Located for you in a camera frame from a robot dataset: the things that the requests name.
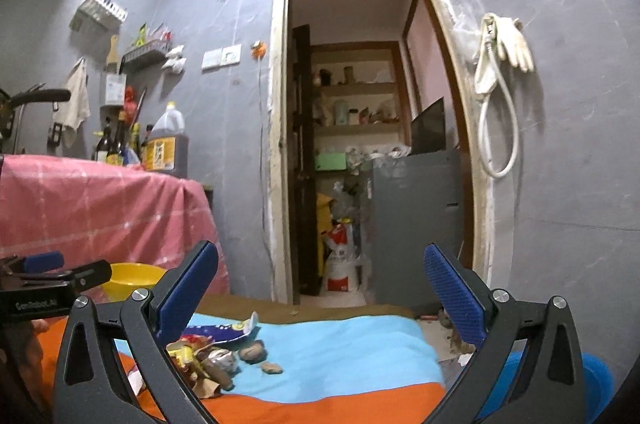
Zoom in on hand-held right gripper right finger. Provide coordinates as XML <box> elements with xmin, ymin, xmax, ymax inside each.
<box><xmin>423</xmin><ymin>243</ymin><xmax>586</xmax><ymax>424</ymax></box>

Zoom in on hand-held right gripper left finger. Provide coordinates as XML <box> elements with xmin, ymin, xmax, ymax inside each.
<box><xmin>52</xmin><ymin>240</ymin><xmax>221</xmax><ymax>424</ymax></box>

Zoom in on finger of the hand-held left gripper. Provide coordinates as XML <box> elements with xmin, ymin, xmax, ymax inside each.
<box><xmin>49</xmin><ymin>260</ymin><xmax>113</xmax><ymax>292</ymax></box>
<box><xmin>0</xmin><ymin>251</ymin><xmax>65</xmax><ymax>278</ymax></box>

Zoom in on blue and white snack wrapper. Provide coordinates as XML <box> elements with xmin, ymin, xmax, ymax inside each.
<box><xmin>182</xmin><ymin>311</ymin><xmax>261</xmax><ymax>350</ymax></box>

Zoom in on yellow and red wrapper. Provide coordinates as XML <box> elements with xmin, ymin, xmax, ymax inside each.
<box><xmin>166</xmin><ymin>339</ymin><xmax>211</xmax><ymax>380</ymax></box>

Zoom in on silver foil wrapper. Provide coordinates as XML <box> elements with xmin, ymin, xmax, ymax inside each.
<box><xmin>207</xmin><ymin>348</ymin><xmax>240</xmax><ymax>375</ymax></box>

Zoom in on large brown nut shell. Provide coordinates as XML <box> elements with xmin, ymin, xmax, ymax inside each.
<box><xmin>237</xmin><ymin>340</ymin><xmax>267</xmax><ymax>364</ymax></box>

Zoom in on brown paper scrap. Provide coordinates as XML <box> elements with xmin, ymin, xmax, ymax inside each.
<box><xmin>192</xmin><ymin>366</ymin><xmax>236</xmax><ymax>400</ymax></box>

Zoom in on person's left hand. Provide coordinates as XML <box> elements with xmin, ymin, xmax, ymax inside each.
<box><xmin>17</xmin><ymin>318</ymin><xmax>55</xmax><ymax>400</ymax></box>

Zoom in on yellow plastic bowl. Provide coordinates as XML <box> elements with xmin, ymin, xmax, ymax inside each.
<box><xmin>102</xmin><ymin>263</ymin><xmax>168</xmax><ymax>303</ymax></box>

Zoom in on pink plaid cloth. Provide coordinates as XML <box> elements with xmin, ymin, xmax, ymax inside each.
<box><xmin>0</xmin><ymin>154</ymin><xmax>231</xmax><ymax>305</ymax></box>

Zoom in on grey cabinet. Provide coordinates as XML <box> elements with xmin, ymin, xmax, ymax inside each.
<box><xmin>371</xmin><ymin>149</ymin><xmax>466</xmax><ymax>310</ymax></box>

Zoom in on white and red sack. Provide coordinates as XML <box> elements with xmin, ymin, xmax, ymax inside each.
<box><xmin>322</xmin><ymin>218</ymin><xmax>362</xmax><ymax>292</ymax></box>

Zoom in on orange and blue cloth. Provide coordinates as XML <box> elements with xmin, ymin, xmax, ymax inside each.
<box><xmin>30</xmin><ymin>311</ymin><xmax>448</xmax><ymax>424</ymax></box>

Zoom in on dark sauce bottle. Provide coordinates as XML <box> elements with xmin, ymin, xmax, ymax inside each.
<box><xmin>95</xmin><ymin>117</ymin><xmax>116</xmax><ymax>163</ymax></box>
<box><xmin>114</xmin><ymin>109</ymin><xmax>132</xmax><ymax>166</ymax></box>

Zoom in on large cooking oil bottle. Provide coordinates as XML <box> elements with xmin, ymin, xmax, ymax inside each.
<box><xmin>144</xmin><ymin>102</ymin><xmax>190</xmax><ymax>179</ymax></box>

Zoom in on yellow bag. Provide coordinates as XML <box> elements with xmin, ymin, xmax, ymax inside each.
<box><xmin>316</xmin><ymin>193</ymin><xmax>335</xmax><ymax>270</ymax></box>

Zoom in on hanging beige towel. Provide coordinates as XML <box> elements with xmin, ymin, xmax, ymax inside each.
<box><xmin>52</xmin><ymin>57</ymin><xmax>91</xmax><ymax>148</ymax></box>

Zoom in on blue plastic basin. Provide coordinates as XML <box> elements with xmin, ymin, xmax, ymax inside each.
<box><xmin>480</xmin><ymin>351</ymin><xmax>615</xmax><ymax>424</ymax></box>

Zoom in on black flat screen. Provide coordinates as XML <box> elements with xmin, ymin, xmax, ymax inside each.
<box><xmin>411</xmin><ymin>97</ymin><xmax>447</xmax><ymax>155</ymax></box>

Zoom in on dark wooden door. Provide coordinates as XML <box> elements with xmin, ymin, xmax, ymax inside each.
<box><xmin>289</xmin><ymin>24</ymin><xmax>321</xmax><ymax>297</ymax></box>

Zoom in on green box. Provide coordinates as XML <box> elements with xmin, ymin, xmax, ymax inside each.
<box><xmin>315</xmin><ymin>151</ymin><xmax>347</xmax><ymax>171</ymax></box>

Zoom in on wooden cutting board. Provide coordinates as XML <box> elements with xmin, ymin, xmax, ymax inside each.
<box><xmin>104</xmin><ymin>34</ymin><xmax>121</xmax><ymax>72</ymax></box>

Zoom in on wooden shelf unit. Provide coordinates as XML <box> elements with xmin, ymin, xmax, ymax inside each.
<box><xmin>310</xmin><ymin>42</ymin><xmax>406</xmax><ymax>155</ymax></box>

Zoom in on white plastic bags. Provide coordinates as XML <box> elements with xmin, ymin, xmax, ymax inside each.
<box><xmin>162</xmin><ymin>46</ymin><xmax>187</xmax><ymax>76</ymax></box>

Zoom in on cream rubber gloves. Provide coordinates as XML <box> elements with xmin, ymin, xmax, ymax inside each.
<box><xmin>492</xmin><ymin>17</ymin><xmax>536</xmax><ymax>72</ymax></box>

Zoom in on black pan handle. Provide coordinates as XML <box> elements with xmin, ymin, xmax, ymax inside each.
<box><xmin>0</xmin><ymin>87</ymin><xmax>72</xmax><ymax>111</ymax></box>

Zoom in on white wall holder box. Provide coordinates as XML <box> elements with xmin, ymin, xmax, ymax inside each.
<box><xmin>105</xmin><ymin>73</ymin><xmax>127</xmax><ymax>106</ymax></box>

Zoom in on white door frame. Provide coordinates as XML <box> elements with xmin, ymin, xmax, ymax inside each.
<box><xmin>267</xmin><ymin>0</ymin><xmax>496</xmax><ymax>305</ymax></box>

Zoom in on grey wall shelf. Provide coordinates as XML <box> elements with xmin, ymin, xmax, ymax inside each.
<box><xmin>121</xmin><ymin>43</ymin><xmax>171</xmax><ymax>72</ymax></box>

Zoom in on white wall switch panel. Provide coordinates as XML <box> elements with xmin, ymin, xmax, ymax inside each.
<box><xmin>201</xmin><ymin>44</ymin><xmax>242</xmax><ymax>70</ymax></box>

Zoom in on white wall rack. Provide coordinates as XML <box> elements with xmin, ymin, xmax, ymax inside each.
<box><xmin>70</xmin><ymin>0</ymin><xmax>128</xmax><ymax>30</ymax></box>

